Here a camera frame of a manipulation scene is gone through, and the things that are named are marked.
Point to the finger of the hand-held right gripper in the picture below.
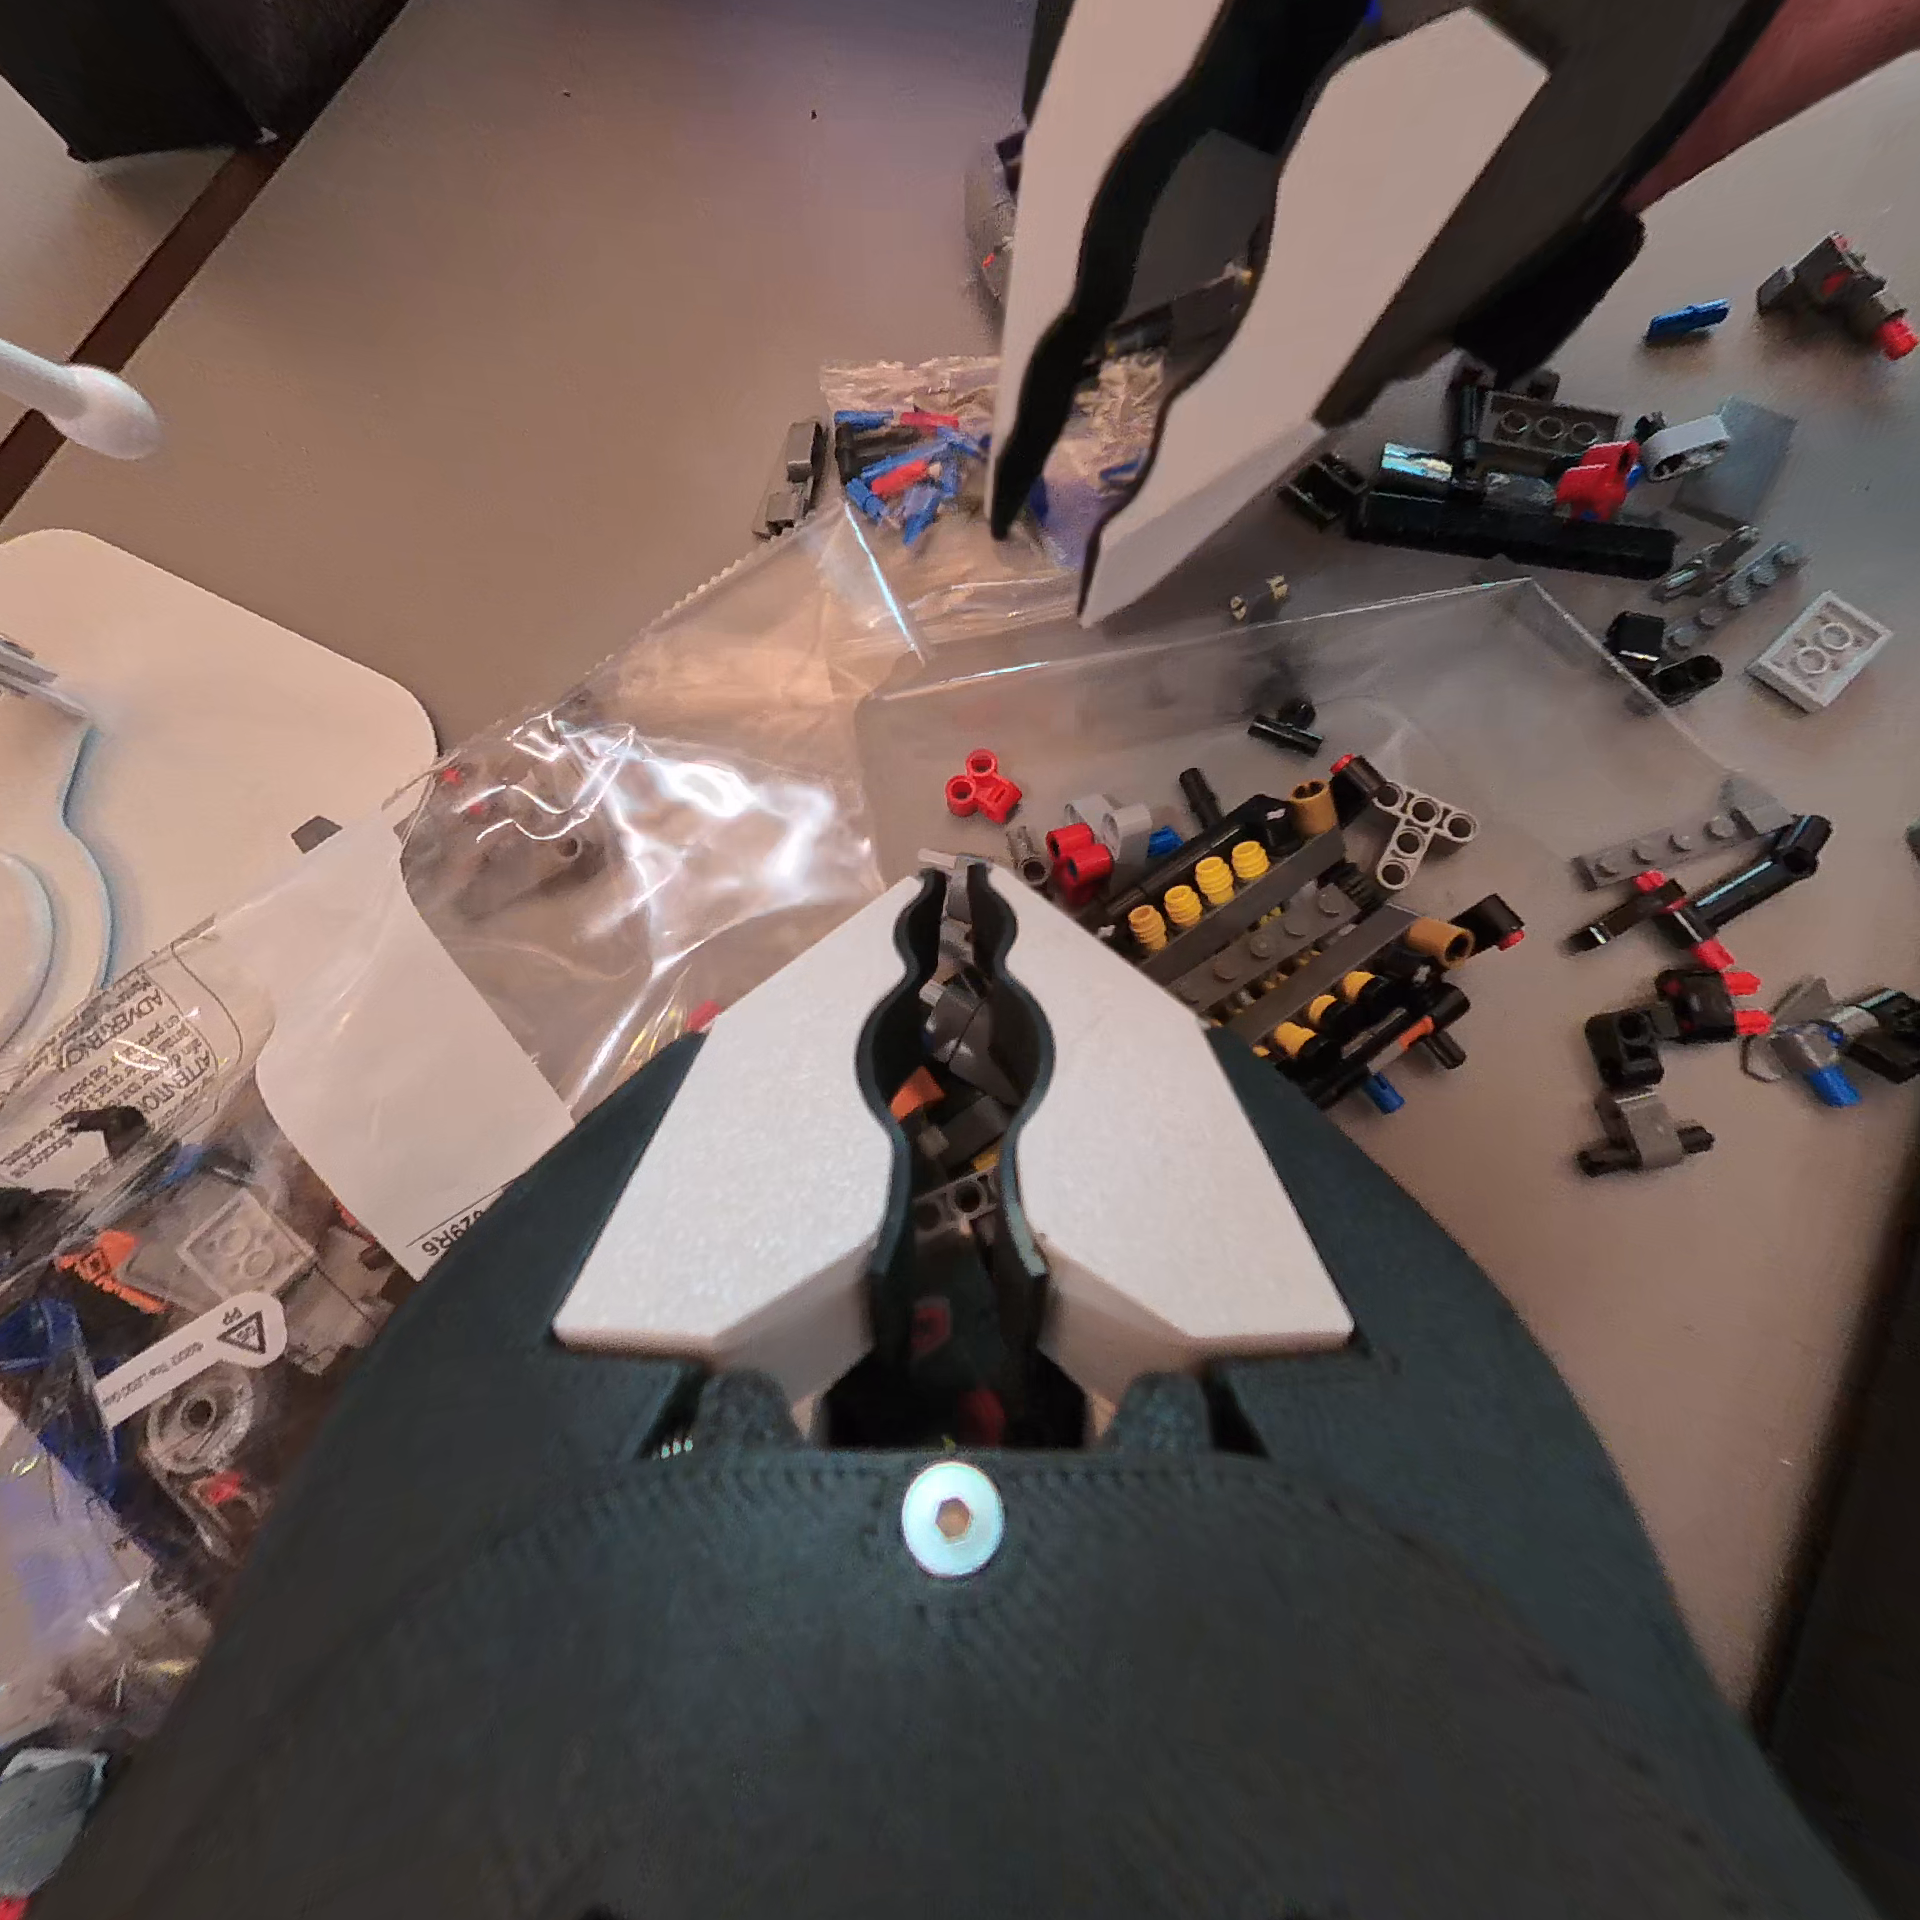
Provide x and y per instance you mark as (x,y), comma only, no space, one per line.
(1073,182)
(1350,255)

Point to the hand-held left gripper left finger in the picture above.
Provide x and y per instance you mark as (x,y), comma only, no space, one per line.
(734,1202)

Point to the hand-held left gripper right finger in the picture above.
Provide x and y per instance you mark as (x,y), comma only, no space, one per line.
(1170,1202)

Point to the black lego chassis assembly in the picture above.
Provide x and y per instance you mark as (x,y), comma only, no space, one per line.
(1290,932)

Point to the black lego assembly shiny bar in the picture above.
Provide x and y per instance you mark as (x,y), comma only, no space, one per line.
(1499,517)

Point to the red lego connector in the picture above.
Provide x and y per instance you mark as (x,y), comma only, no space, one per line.
(983,783)

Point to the grey black lego axle connector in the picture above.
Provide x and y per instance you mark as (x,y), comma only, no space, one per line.
(1651,1133)

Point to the grey lego wedge blue pin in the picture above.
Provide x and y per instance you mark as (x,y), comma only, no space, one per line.
(1800,1044)

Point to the person's right forearm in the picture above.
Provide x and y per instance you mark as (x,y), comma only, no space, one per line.
(1800,77)

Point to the curved grey black lego assembly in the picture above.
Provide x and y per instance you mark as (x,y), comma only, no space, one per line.
(992,211)

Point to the small black teal lego tile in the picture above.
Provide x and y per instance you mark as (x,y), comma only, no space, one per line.
(1324,493)

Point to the grey red lego piece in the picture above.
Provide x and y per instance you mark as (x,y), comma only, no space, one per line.
(1830,284)

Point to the dark bluish grey lego plates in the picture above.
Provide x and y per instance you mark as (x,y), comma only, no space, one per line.
(1739,465)

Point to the crumpled bag of lego pins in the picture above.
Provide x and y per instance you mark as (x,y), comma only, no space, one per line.
(915,465)

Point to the small black tan lego pin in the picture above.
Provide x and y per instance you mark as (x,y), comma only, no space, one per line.
(1259,598)

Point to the grey curved lego panel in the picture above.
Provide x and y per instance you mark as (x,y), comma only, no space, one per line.
(792,476)

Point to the grey T-shaped lego beam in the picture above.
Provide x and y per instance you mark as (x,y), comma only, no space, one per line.
(1417,827)

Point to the light grey lego plate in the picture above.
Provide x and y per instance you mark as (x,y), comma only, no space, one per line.
(1817,653)

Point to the small dark grey lego piece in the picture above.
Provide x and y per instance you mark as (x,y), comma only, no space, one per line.
(315,835)

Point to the black lego brick red pins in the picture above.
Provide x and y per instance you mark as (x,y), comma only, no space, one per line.
(1703,1002)

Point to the clear bag mixed lego pieces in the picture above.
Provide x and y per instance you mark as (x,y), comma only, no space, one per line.
(166,1290)

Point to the dark grey lego wedge plate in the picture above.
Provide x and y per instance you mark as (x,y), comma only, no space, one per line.
(1664,849)

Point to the black angled lego liftarm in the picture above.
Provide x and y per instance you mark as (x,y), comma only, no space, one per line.
(1739,885)

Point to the black shiny lego piece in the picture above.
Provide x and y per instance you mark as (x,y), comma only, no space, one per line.
(1891,1037)

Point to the grey liftarm red bushes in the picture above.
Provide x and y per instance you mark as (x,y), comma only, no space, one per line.
(1089,849)

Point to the flat clear plastic bag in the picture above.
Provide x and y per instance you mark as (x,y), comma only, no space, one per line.
(1424,692)

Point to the white rounded board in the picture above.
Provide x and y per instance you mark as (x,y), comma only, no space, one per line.
(254,706)

